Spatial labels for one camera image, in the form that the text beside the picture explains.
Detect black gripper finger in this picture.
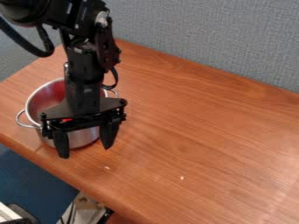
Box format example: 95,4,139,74
99,122,119,150
52,130,71,158

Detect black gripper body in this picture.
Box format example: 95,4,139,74
40,79,127,139

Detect stainless steel pot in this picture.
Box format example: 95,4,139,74
15,79,115,150

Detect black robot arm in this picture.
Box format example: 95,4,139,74
0,0,127,158

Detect white object at corner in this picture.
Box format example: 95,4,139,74
0,202,21,223

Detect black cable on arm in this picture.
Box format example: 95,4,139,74
101,67,119,91

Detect metal table leg frame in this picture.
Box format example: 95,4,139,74
57,192,113,224

